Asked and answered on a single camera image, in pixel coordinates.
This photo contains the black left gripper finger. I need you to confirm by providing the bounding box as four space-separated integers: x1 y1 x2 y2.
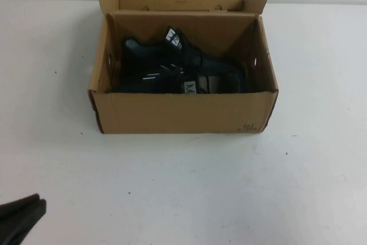
0 193 41 220
0 197 48 245

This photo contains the black knit sneaker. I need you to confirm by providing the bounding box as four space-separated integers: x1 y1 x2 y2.
110 65 255 95
121 24 209 85

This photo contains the brown cardboard shoe box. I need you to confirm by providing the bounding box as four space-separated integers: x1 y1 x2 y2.
87 0 279 136

